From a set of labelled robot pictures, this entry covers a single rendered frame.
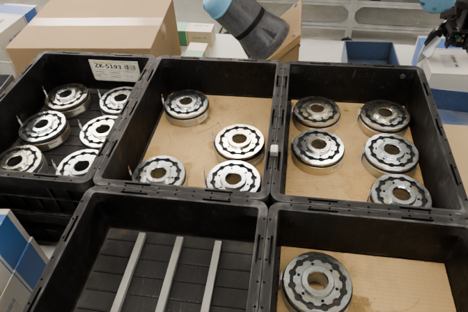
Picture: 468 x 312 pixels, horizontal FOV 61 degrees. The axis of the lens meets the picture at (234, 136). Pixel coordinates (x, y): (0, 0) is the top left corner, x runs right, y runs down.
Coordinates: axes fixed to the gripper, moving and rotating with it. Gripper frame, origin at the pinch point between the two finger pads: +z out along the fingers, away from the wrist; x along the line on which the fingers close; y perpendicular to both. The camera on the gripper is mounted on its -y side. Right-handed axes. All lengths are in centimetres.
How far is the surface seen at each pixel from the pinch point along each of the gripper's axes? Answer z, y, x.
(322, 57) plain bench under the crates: 6.2, -9.8, -34.1
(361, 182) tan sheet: -7, 55, -28
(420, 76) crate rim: -16.8, 32.6, -16.4
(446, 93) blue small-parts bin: 0.5, 14.7, -2.3
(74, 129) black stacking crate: -7, 46, -92
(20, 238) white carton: -5, 74, -90
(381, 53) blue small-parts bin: 3.3, -9.0, -15.6
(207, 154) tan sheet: -7, 51, -60
